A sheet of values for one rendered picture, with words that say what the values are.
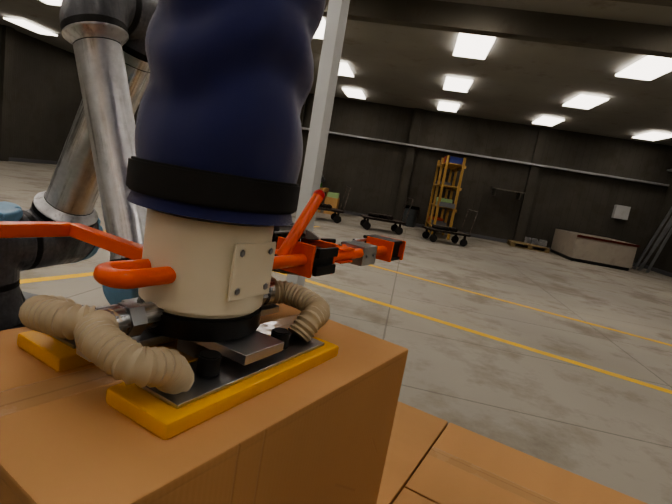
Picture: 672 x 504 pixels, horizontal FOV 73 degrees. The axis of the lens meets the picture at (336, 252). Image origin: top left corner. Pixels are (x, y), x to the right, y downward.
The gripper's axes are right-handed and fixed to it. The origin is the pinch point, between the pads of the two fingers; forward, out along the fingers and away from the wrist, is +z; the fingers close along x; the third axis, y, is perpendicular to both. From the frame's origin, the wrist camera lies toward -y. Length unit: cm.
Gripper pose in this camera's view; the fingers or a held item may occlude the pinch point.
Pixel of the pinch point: (312, 254)
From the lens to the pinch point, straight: 88.1
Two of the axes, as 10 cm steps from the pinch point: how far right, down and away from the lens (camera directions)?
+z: 8.6, 2.2, -4.7
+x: 1.6, -9.7, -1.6
